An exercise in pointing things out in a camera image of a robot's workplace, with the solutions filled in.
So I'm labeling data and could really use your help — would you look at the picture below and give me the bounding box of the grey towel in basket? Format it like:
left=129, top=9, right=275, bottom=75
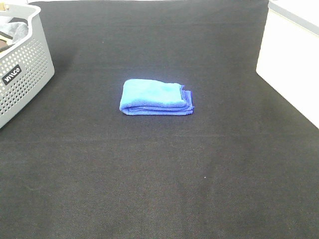
left=0, top=22, right=28, bottom=44

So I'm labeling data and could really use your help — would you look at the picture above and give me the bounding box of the black table cloth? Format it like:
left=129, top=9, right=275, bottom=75
left=0, top=0, right=319, bottom=239

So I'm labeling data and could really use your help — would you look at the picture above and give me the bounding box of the blue microfiber towel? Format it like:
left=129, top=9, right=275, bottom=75
left=119, top=79, right=194, bottom=116

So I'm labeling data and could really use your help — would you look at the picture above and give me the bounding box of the grey perforated laundry basket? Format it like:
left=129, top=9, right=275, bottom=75
left=0, top=3, right=54, bottom=126

